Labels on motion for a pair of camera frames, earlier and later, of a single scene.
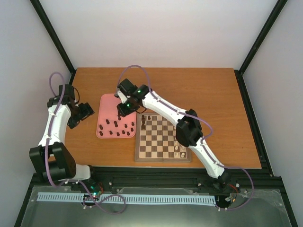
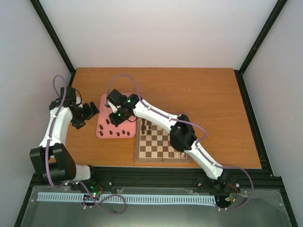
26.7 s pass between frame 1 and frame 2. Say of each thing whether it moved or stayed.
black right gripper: moved
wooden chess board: stayed
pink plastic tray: stayed
